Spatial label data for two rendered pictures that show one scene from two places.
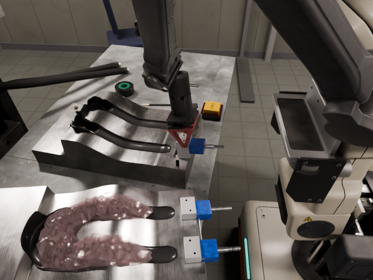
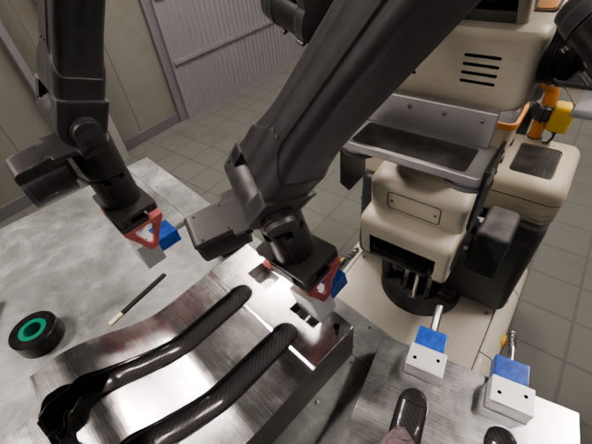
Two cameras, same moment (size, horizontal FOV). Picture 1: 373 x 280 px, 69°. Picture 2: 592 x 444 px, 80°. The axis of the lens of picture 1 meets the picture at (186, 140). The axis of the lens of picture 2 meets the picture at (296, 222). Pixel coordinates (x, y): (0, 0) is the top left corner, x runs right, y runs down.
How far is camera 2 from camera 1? 0.48 m
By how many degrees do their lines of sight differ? 38
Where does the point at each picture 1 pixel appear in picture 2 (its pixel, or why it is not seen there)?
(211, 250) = (517, 371)
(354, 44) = not seen: outside the picture
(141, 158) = (279, 384)
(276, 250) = (388, 319)
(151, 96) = (105, 298)
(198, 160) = not seen: hidden behind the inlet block
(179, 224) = (444, 395)
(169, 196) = (381, 383)
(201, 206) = (430, 342)
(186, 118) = (323, 249)
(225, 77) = (173, 187)
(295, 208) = (445, 245)
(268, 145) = not seen: hidden behind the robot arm
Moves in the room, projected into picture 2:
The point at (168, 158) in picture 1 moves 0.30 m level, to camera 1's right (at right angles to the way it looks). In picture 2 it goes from (312, 338) to (389, 216)
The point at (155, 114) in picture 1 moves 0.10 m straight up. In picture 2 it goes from (184, 308) to (164, 271)
